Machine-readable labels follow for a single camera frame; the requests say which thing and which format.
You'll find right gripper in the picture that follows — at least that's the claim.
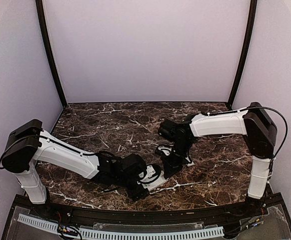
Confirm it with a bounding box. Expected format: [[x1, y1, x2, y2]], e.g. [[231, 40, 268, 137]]
[[160, 139, 193, 179]]

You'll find white remote control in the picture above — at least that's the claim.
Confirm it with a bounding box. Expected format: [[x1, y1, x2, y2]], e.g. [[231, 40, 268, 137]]
[[141, 172, 169, 192]]

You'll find white battery cover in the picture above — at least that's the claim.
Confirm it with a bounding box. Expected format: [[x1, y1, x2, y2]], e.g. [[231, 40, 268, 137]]
[[186, 161, 195, 167]]

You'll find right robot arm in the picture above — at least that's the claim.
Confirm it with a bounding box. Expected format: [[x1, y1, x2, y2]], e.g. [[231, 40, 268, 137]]
[[155, 102, 289, 217]]

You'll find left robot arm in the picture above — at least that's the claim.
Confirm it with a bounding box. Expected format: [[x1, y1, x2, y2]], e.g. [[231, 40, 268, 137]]
[[0, 119, 150, 218]]

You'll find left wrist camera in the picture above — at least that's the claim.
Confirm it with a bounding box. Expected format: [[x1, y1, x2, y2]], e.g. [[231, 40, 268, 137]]
[[138, 163, 163, 184]]

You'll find white slotted cable duct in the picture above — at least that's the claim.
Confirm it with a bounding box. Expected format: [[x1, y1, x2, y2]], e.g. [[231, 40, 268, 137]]
[[17, 213, 224, 240]]

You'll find black front rail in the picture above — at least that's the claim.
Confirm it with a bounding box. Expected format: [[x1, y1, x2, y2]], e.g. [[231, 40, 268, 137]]
[[43, 202, 244, 226]]

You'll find left black frame post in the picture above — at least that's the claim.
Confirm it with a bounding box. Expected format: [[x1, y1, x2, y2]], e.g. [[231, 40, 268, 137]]
[[35, 0, 68, 109]]

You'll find black frame post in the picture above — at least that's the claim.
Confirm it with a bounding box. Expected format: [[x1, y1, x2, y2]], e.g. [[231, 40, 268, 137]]
[[226, 0, 258, 109], [35, 0, 68, 109]]

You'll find right black frame post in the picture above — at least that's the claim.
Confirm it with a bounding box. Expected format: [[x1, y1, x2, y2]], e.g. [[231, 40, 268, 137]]
[[226, 0, 258, 109]]

